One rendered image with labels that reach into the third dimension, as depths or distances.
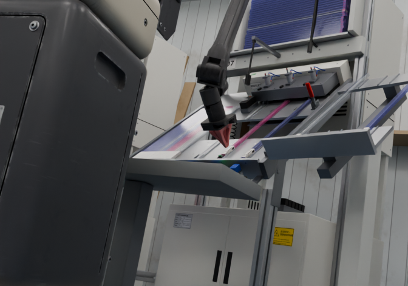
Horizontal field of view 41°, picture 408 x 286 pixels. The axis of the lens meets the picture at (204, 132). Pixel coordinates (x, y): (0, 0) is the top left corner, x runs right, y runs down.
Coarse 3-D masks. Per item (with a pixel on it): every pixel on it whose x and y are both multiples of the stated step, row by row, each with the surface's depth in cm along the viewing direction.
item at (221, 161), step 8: (176, 160) 195; (184, 160) 192; (192, 160) 189; (200, 160) 187; (208, 160) 185; (216, 160) 182; (224, 160) 180; (232, 160) 178; (240, 160) 175; (248, 160) 173; (256, 160) 171; (248, 168) 175; (256, 168) 173; (248, 176) 177
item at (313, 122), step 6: (360, 78) 178; (354, 84) 175; (348, 90) 172; (342, 96) 169; (336, 102) 167; (330, 108) 165; (324, 114) 162; (312, 120) 160; (318, 120) 160; (306, 126) 158; (312, 126) 158; (300, 132) 155; (306, 132) 156
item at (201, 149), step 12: (204, 144) 207; (216, 144) 203; (240, 144) 194; (252, 144) 191; (180, 156) 203; (192, 156) 199; (204, 156) 195; (216, 156) 191; (228, 156) 187; (240, 156) 184; (252, 156) 180; (264, 156) 177
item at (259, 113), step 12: (228, 96) 258; (240, 96) 251; (324, 96) 213; (204, 108) 253; (240, 108) 234; (264, 108) 223; (288, 108) 213; (240, 120) 220; (252, 120) 216; (276, 120) 218; (300, 120) 209
